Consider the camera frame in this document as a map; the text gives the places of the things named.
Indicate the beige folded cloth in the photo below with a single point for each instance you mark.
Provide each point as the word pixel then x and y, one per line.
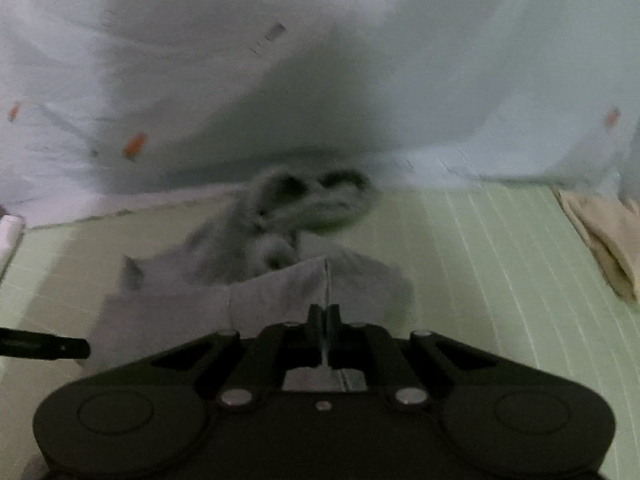
pixel 609 227

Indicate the grey hooded sweatshirt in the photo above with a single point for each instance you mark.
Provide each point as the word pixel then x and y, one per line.
pixel 265 260

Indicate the light blue carrot-print quilt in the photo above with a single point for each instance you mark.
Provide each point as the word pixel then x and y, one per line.
pixel 107 104

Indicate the green grid bed sheet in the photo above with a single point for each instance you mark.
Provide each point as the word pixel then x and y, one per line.
pixel 501 269

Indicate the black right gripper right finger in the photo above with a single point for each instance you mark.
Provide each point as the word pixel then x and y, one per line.
pixel 407 371

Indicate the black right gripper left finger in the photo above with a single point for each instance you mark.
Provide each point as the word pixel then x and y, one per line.
pixel 243 371

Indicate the white pillow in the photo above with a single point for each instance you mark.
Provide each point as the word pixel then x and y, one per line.
pixel 11 231

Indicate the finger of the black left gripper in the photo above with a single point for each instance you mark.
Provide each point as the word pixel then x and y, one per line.
pixel 22 344

